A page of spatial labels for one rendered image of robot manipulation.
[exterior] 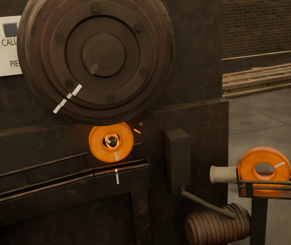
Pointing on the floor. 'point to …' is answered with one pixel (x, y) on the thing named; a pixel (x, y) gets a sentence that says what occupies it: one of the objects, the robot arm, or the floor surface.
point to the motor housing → (217, 226)
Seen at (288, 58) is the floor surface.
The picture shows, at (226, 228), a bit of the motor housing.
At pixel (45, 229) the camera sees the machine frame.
